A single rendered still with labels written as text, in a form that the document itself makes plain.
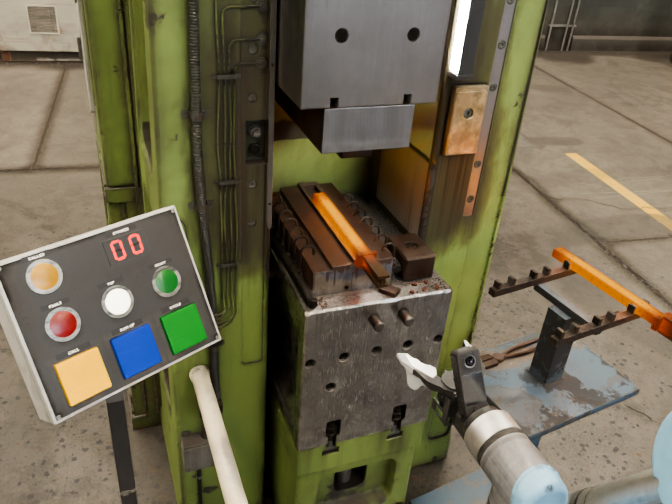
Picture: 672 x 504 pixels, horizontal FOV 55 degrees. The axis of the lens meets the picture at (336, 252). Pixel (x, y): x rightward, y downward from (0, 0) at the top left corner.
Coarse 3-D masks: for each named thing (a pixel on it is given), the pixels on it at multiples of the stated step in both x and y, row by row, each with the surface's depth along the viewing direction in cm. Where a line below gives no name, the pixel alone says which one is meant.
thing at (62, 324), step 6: (60, 312) 107; (66, 312) 108; (54, 318) 106; (60, 318) 107; (66, 318) 107; (72, 318) 108; (54, 324) 106; (60, 324) 107; (66, 324) 107; (72, 324) 108; (54, 330) 106; (60, 330) 107; (66, 330) 107; (72, 330) 108; (60, 336) 107; (66, 336) 107
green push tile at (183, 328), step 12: (180, 312) 121; (192, 312) 122; (168, 324) 119; (180, 324) 121; (192, 324) 122; (168, 336) 119; (180, 336) 120; (192, 336) 122; (204, 336) 124; (180, 348) 120
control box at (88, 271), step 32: (128, 224) 116; (160, 224) 120; (32, 256) 105; (64, 256) 108; (96, 256) 112; (128, 256) 115; (160, 256) 120; (192, 256) 124; (0, 288) 102; (32, 288) 104; (64, 288) 108; (96, 288) 111; (128, 288) 115; (192, 288) 124; (0, 320) 108; (32, 320) 104; (96, 320) 111; (128, 320) 115; (32, 352) 104; (64, 352) 107; (160, 352) 118; (192, 352) 123; (32, 384) 107; (128, 384) 114; (64, 416) 106
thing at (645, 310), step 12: (564, 252) 173; (576, 264) 168; (588, 264) 169; (588, 276) 165; (600, 276) 164; (600, 288) 163; (612, 288) 159; (624, 288) 160; (624, 300) 157; (636, 300) 156; (636, 312) 154; (648, 312) 151; (660, 312) 152; (660, 324) 150
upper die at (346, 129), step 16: (288, 112) 149; (304, 112) 138; (320, 112) 129; (336, 112) 128; (352, 112) 129; (368, 112) 130; (384, 112) 131; (400, 112) 133; (304, 128) 139; (320, 128) 130; (336, 128) 129; (352, 128) 131; (368, 128) 132; (384, 128) 133; (400, 128) 135; (320, 144) 131; (336, 144) 131; (352, 144) 133; (368, 144) 134; (384, 144) 135; (400, 144) 137
